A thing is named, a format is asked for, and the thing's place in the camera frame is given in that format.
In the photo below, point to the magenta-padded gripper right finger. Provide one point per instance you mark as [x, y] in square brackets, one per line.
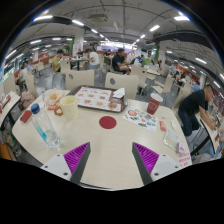
[150, 161]

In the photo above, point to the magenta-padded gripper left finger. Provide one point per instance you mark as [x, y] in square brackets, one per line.
[72, 160]

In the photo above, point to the clear blue-capped water bottle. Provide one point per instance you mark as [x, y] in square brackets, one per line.
[45, 128]

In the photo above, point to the printed leaflet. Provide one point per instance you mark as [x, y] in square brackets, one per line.
[171, 140]

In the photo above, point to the small red sauce packet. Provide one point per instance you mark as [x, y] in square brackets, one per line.
[162, 126]

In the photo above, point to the printed paper placemat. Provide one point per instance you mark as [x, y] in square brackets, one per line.
[140, 119]

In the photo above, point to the flat round red coaster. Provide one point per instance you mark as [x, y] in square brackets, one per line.
[107, 122]

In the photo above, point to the cream mug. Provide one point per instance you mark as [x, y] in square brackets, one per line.
[70, 106]

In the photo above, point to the red paper cup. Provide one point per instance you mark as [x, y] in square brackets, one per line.
[154, 105]

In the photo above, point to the small red case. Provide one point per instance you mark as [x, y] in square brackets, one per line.
[26, 116]

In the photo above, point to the crumpled food wrapper bag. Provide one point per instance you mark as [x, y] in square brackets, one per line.
[53, 98]

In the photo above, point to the dark food tray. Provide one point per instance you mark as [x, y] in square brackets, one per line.
[96, 99]

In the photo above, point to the person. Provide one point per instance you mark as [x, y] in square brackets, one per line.
[23, 75]
[56, 62]
[93, 59]
[118, 61]
[193, 106]

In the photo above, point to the white crumpled napkin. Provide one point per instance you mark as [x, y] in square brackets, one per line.
[119, 93]

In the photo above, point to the pink backpack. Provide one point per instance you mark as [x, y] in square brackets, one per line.
[27, 99]

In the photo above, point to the cream chair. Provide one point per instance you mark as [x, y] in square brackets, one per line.
[80, 79]
[121, 84]

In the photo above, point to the ceiling lights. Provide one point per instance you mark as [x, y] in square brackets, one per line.
[78, 22]

